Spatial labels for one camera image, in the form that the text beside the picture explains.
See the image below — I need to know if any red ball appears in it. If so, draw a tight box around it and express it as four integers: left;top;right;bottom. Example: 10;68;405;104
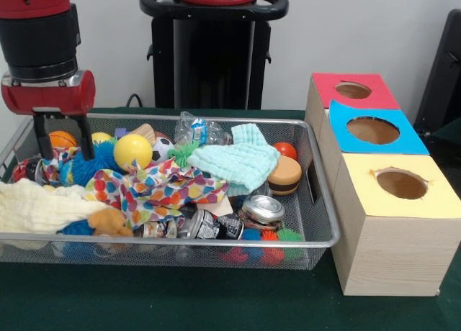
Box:
274;142;297;160

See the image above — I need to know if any mint green cloth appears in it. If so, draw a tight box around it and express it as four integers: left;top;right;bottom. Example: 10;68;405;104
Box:
189;124;282;196

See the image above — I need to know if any cream yellow cloth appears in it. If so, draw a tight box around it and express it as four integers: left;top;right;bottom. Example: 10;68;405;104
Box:
0;178;110;235

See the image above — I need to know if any black stand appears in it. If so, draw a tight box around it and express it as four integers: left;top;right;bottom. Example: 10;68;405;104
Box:
418;9;461;141

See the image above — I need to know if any orange plush toy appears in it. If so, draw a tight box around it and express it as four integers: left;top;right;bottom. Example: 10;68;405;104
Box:
87;208;135;237

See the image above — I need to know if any crushed silver can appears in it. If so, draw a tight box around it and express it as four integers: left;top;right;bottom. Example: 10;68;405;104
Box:
242;195;285;225

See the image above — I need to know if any crushed clear plastic bottle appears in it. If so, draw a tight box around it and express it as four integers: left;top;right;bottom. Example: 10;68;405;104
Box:
174;112;233;146

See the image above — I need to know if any toy hamburger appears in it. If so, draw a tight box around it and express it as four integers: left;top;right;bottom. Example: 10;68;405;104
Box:
267;155;303;196

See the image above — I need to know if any large yellow ball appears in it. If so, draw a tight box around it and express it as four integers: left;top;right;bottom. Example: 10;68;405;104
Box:
114;134;153;171

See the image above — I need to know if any blue spiky ball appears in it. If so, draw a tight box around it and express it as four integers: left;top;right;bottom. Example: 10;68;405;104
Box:
71;141;120;188
58;219;96;237

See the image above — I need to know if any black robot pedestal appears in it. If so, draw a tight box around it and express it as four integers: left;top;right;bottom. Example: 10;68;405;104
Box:
140;0;290;110

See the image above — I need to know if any dark green table cloth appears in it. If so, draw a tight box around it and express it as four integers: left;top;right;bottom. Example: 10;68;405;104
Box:
0;106;461;331

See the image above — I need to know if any wooden box with three holes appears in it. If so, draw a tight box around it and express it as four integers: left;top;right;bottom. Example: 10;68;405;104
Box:
305;73;461;297

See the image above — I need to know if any colourful polka dot cloth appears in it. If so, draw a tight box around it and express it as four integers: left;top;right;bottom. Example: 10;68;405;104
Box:
84;158;230;227

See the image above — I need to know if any orange toy basketball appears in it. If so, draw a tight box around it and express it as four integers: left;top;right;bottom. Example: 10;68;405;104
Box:
48;130;78;150

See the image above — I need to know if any shallow clear mesh bin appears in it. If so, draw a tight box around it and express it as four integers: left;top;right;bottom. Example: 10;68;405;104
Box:
0;112;341;271

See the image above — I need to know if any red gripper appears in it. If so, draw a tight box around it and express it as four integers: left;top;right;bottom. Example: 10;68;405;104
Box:
1;70;97;162

